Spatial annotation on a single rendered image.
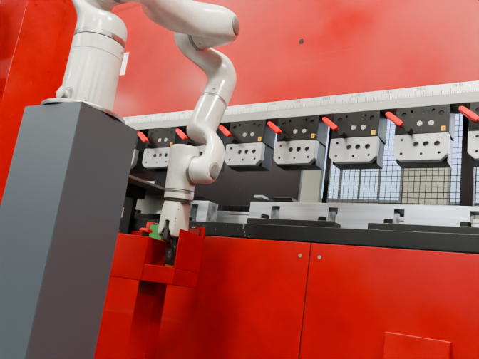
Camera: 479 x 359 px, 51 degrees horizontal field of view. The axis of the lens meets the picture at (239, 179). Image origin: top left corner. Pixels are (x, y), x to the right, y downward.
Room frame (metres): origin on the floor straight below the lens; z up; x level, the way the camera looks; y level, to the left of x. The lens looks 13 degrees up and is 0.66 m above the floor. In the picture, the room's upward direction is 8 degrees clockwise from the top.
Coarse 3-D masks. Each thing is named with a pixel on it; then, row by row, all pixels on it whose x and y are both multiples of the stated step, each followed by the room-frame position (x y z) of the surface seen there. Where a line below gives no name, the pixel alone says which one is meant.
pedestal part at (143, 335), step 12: (144, 288) 1.46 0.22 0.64; (156, 288) 1.44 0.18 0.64; (144, 300) 1.45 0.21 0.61; (156, 300) 1.45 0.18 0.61; (144, 312) 1.45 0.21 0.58; (156, 312) 1.46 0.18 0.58; (132, 324) 1.46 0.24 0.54; (144, 324) 1.45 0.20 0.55; (156, 324) 1.47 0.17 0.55; (132, 336) 1.46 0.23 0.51; (144, 336) 1.45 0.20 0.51; (156, 336) 1.48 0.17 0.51; (132, 348) 1.46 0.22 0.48; (144, 348) 1.44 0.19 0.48
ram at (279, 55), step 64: (192, 0) 1.91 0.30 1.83; (256, 0) 1.73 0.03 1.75; (320, 0) 1.58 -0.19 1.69; (384, 0) 1.45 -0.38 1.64; (448, 0) 1.34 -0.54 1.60; (64, 64) 2.34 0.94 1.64; (128, 64) 2.09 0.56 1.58; (192, 64) 1.88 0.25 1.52; (256, 64) 1.71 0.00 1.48; (320, 64) 1.57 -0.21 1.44; (384, 64) 1.44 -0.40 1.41; (448, 64) 1.34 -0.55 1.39
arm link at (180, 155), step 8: (176, 144) 1.39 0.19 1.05; (176, 152) 1.38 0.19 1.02; (184, 152) 1.38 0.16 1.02; (192, 152) 1.39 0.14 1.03; (168, 160) 1.41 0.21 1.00; (176, 160) 1.39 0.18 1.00; (184, 160) 1.38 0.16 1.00; (168, 168) 1.41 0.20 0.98; (176, 168) 1.39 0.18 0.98; (184, 168) 1.37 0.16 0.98; (168, 176) 1.40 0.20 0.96; (176, 176) 1.39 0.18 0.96; (184, 176) 1.38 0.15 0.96; (168, 184) 1.40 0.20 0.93; (176, 184) 1.39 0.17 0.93; (184, 184) 1.39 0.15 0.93; (192, 184) 1.41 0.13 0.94
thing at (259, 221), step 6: (252, 222) 1.61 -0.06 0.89; (258, 222) 1.60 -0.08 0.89; (264, 222) 1.59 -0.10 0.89; (270, 222) 1.58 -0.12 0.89; (276, 222) 1.57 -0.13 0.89; (282, 222) 1.55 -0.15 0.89; (288, 222) 1.54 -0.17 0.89; (294, 222) 1.53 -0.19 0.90; (300, 222) 1.52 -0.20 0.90; (306, 222) 1.51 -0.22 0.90; (312, 222) 1.50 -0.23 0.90; (318, 222) 1.49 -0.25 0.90; (324, 222) 1.48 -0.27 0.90; (330, 222) 1.47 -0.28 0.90
